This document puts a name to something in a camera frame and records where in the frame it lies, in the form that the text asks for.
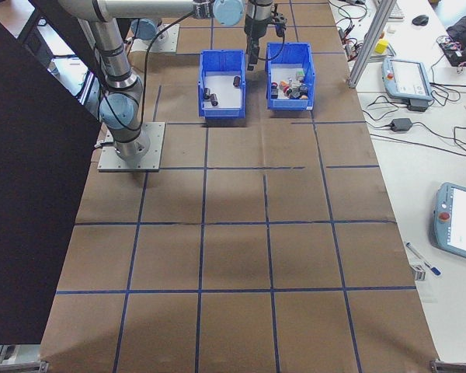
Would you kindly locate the yellow cube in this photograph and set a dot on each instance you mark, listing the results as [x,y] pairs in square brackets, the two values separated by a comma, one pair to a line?
[381,46]

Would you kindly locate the black cylinder part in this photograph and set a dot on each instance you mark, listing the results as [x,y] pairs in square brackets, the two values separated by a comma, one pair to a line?
[237,81]
[207,93]
[214,100]

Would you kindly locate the blue bin of coloured buttons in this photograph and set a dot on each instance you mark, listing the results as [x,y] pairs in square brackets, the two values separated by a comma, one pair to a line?
[289,104]

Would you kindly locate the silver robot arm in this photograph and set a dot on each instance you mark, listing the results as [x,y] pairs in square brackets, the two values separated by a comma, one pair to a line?
[116,62]
[143,30]

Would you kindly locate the dark background desk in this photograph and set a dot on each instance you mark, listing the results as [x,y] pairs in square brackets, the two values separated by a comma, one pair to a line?
[33,39]

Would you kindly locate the aluminium corner rail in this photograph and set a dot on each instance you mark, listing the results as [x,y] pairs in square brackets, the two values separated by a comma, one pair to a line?
[450,367]
[19,367]

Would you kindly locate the metal frame bar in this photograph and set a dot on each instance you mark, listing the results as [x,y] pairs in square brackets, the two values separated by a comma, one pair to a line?
[88,83]

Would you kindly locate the aluminium profile end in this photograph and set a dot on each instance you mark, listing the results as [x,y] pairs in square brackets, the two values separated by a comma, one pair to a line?
[0,353]

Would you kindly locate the small grey striped box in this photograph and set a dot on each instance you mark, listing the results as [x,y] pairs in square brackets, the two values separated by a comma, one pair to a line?
[420,274]

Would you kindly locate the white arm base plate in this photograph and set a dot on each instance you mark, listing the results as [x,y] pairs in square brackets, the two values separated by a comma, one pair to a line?
[155,155]
[171,40]

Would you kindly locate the black power adapter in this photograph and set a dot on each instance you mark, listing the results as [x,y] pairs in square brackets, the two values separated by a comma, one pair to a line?
[401,124]

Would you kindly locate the white blue pen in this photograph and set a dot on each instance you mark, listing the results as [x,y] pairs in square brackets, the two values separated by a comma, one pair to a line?
[422,259]

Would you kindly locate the aluminium profile post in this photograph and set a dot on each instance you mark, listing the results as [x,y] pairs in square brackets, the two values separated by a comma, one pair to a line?
[369,42]

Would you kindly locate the red orange push button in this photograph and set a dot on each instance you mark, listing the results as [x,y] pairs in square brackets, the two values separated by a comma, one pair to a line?
[284,83]

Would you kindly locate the blue grey teach pendant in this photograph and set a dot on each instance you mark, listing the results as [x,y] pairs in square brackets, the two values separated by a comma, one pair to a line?
[407,77]
[450,225]

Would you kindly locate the black computer mouse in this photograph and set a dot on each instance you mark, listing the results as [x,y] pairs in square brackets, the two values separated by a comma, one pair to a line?
[420,19]

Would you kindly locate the black button block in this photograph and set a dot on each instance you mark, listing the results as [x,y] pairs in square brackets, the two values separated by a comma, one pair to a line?
[295,93]

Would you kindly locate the blue bin of black cylinders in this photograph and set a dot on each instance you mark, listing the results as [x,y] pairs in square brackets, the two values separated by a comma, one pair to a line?
[222,112]

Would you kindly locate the white keyboard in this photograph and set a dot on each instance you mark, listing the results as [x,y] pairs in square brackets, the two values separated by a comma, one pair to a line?
[397,11]

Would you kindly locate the black frame cover panel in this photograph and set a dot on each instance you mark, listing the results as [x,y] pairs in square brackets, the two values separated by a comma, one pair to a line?
[71,35]
[23,194]

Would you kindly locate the small white object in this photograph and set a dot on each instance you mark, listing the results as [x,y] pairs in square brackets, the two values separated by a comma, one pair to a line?
[390,29]

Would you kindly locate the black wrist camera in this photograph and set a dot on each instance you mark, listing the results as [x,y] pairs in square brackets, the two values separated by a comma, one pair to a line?
[278,19]

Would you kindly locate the black button with orange cap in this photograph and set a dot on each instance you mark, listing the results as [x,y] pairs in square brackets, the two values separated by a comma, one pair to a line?
[303,91]

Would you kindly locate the grey button block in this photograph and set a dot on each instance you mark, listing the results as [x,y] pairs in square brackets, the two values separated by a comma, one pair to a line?
[298,83]

